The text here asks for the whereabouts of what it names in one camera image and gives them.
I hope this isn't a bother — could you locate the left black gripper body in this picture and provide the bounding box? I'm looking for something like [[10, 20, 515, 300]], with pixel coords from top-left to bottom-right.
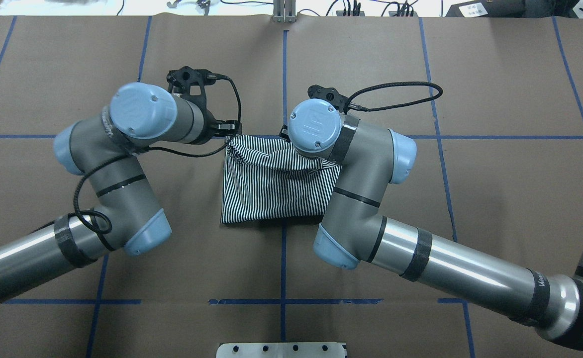
[[203, 115, 222, 142]]

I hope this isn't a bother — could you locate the navy white striped polo shirt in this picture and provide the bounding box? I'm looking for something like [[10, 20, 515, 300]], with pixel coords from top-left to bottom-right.
[[221, 135, 341, 224]]

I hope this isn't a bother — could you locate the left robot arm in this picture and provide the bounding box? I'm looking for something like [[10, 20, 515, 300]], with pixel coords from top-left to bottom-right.
[[0, 82, 241, 304]]

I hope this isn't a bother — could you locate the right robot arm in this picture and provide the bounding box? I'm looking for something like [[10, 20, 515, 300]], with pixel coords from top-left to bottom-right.
[[286, 99, 583, 351]]

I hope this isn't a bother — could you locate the black box with label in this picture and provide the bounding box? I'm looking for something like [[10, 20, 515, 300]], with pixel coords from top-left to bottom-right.
[[444, 0, 526, 18]]

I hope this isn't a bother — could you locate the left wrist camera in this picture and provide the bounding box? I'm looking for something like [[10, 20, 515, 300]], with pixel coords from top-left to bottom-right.
[[166, 66, 229, 108]]

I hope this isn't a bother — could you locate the aluminium frame post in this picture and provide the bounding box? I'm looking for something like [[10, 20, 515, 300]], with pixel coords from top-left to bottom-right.
[[272, 0, 297, 23]]

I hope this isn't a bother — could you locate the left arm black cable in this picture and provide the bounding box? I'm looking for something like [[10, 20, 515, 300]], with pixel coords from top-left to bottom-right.
[[73, 75, 242, 235]]

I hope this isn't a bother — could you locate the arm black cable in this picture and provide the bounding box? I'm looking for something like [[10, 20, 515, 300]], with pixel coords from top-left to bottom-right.
[[346, 82, 444, 112], [73, 75, 242, 235]]

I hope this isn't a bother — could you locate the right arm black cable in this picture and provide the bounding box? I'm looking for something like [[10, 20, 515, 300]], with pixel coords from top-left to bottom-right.
[[346, 82, 444, 112]]

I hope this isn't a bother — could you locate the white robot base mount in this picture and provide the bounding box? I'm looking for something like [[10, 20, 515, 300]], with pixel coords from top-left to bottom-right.
[[216, 342, 348, 358]]

